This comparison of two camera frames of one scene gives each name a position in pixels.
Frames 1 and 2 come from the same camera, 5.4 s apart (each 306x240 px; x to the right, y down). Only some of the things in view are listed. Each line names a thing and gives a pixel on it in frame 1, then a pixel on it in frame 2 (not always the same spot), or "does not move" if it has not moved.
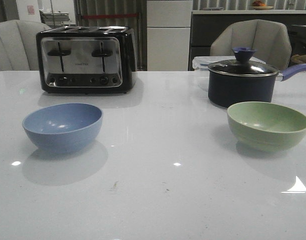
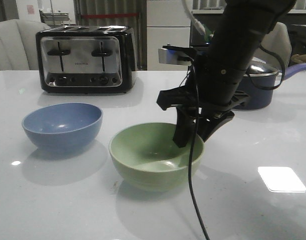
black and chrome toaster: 87,59 does not move
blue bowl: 64,128 does not move
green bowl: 266,127 to 146,157
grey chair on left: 14,45 does not move
